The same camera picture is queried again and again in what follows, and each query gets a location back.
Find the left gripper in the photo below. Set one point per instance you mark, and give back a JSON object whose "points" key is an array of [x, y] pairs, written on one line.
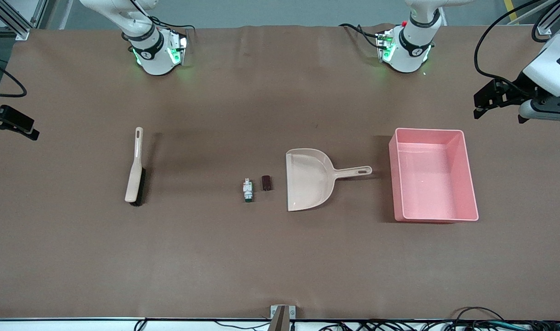
{"points": [[514, 89]]}

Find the beige brush with black bristles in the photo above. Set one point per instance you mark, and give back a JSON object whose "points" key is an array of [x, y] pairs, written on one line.
{"points": [[135, 179]]}

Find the beige plastic dustpan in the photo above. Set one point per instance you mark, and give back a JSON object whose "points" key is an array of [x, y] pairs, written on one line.
{"points": [[307, 184]]}

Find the white green electronic connector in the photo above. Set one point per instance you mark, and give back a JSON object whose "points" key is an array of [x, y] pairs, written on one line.
{"points": [[248, 189]]}

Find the dark brown electronic component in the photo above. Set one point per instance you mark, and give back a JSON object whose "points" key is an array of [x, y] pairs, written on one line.
{"points": [[266, 182]]}

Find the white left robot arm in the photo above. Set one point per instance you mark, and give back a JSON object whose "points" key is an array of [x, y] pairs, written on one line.
{"points": [[410, 50]]}

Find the pink plastic bin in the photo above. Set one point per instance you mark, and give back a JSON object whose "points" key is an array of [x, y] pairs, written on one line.
{"points": [[431, 184]]}

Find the left base connector box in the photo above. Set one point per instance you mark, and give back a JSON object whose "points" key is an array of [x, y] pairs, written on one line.
{"points": [[386, 46]]}

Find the base connector box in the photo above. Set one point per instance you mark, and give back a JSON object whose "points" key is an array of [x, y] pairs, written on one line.
{"points": [[176, 50], [386, 46]]}

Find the right base connector box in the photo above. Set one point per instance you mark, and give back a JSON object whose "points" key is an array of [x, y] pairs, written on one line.
{"points": [[176, 50]]}

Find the brown table mat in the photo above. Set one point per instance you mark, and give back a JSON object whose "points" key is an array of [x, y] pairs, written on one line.
{"points": [[280, 257]]}

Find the aluminium frame profile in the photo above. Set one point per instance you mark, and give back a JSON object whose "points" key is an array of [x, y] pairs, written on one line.
{"points": [[13, 25], [544, 30]]}

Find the metal table edge bracket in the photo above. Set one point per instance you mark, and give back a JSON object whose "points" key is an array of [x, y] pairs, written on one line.
{"points": [[280, 317]]}

